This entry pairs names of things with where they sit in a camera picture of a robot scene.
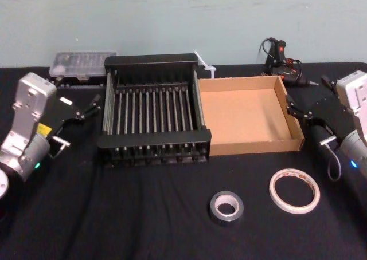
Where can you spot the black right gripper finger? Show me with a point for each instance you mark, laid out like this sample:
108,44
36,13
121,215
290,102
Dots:
299,116
291,102

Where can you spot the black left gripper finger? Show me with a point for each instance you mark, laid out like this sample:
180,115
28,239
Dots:
96,101
87,115

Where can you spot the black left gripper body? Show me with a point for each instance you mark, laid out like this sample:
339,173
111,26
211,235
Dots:
61,111

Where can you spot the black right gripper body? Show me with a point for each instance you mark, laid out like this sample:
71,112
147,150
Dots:
329,111

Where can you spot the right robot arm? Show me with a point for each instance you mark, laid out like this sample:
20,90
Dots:
354,99

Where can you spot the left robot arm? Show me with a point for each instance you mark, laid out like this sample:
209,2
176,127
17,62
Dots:
27,114

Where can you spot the clear plastic case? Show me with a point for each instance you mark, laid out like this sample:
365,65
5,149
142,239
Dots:
83,62

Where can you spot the shallow brown cardboard tray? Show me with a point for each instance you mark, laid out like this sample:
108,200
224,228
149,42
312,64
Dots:
243,116

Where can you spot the black rack with steel bars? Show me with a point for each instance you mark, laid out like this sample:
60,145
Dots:
149,142

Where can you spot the roll of white tape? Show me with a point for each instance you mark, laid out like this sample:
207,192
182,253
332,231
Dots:
314,198

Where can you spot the black table cloth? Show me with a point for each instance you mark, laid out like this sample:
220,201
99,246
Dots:
143,214

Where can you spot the roll of silver tape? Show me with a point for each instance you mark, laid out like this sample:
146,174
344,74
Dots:
226,217

